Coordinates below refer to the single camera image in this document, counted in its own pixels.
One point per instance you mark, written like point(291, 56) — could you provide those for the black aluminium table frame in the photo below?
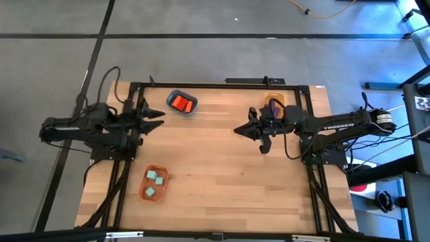
point(218, 85)

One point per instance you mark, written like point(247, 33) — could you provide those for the dark grey cabinet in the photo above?
point(420, 148)
point(418, 208)

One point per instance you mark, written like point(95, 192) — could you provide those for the black white marker tag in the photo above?
point(422, 103)

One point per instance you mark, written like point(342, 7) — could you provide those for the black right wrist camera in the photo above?
point(270, 112)

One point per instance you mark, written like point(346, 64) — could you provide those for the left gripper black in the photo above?
point(132, 124)

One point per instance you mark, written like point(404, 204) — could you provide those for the black front crossbar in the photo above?
point(67, 235)

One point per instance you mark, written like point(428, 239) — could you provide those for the blue plastic bin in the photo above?
point(195, 101)

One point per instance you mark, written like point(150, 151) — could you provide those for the blue metal floor bar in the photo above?
point(383, 85)

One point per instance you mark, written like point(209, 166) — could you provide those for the silver metal bracket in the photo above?
point(310, 238)
point(124, 234)

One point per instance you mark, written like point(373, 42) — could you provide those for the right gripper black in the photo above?
point(277, 125)

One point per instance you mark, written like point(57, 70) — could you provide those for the black bar behind table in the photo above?
point(248, 81)

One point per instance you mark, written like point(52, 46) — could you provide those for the red floor object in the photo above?
point(361, 188)

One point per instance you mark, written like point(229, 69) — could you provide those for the black diagonal beam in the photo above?
point(383, 170)

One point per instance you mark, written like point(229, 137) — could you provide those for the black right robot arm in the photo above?
point(336, 126)

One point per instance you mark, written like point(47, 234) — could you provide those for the yellow plastic bin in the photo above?
point(280, 97)

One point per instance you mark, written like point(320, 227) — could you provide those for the purple toy block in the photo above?
point(277, 113)
point(272, 107)

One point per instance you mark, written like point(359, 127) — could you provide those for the orange plastic bin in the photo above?
point(158, 194)

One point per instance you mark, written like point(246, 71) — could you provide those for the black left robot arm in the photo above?
point(74, 131)

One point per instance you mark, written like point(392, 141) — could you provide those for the black rounded floor object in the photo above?
point(385, 201)

